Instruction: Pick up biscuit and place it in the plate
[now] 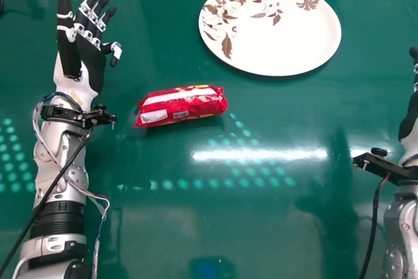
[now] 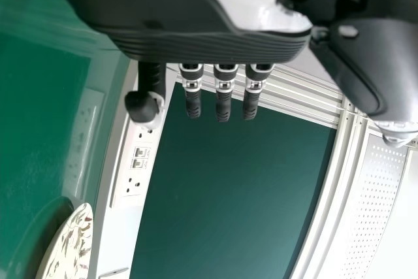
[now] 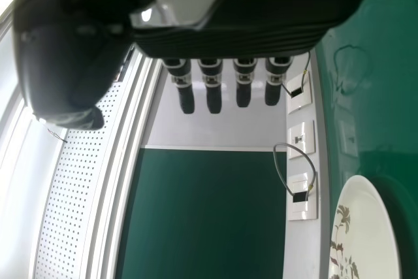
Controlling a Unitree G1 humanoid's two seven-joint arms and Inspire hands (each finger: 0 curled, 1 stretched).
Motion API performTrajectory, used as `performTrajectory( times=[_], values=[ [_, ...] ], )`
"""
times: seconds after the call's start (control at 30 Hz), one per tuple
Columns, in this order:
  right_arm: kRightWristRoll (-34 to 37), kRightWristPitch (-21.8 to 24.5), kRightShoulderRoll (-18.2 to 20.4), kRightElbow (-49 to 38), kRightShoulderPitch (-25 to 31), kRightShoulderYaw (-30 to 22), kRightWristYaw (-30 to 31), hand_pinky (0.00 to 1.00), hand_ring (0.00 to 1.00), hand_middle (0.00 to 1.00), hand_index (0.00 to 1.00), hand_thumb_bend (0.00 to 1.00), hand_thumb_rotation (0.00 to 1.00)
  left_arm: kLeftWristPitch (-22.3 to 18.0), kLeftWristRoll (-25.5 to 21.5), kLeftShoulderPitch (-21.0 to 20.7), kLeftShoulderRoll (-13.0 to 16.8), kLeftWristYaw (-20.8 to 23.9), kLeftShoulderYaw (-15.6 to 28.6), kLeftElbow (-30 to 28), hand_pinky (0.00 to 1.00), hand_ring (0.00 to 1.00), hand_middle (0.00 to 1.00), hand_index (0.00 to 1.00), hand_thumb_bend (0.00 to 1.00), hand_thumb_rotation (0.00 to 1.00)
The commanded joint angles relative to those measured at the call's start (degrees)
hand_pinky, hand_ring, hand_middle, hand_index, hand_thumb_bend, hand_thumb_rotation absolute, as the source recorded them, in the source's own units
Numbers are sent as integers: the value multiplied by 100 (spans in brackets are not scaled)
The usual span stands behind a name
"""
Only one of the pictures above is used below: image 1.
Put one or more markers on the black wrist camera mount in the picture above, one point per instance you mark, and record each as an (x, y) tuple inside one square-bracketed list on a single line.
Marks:
[(375, 161), (65, 112)]

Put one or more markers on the plate with brown leaf pattern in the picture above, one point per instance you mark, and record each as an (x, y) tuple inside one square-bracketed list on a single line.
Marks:
[(277, 40)]

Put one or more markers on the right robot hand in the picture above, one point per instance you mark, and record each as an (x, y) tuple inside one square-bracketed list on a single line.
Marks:
[(411, 119)]

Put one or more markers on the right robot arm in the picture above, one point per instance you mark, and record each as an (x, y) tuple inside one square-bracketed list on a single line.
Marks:
[(401, 226)]

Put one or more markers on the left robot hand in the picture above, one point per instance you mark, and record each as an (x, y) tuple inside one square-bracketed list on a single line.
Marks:
[(89, 63)]

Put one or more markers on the red biscuit packet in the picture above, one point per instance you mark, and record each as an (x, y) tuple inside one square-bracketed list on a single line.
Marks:
[(183, 106)]

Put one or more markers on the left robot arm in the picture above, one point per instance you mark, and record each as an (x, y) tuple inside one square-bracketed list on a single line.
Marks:
[(58, 213)]

